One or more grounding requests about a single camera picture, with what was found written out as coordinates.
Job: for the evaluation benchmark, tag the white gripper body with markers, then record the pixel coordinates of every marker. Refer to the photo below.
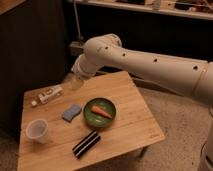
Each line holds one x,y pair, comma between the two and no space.
83,69

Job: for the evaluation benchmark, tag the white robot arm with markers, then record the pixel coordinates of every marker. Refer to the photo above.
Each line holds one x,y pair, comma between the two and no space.
192,78

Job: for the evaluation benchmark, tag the long grey case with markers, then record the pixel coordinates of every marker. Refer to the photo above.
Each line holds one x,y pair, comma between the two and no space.
76,48

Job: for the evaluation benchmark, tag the orange carrot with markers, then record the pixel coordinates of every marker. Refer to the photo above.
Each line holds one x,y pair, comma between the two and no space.
100,111

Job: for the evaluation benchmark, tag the blue sponge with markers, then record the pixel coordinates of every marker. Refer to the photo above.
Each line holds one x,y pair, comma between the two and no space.
71,112

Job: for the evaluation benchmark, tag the green bowl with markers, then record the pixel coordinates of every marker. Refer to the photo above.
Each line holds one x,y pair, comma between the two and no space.
96,120

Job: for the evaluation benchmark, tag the wooden table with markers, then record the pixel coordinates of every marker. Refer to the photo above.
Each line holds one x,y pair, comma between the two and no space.
134,126

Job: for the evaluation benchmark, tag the metal pole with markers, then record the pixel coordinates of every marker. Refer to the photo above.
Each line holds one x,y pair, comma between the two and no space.
80,38

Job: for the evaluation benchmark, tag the black white striped object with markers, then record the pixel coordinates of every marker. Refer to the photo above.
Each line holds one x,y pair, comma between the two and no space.
85,144

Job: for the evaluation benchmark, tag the clear plastic cup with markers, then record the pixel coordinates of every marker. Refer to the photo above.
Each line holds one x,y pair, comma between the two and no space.
37,130

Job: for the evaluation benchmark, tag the background shelf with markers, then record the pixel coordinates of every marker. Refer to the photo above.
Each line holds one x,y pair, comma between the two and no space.
154,7

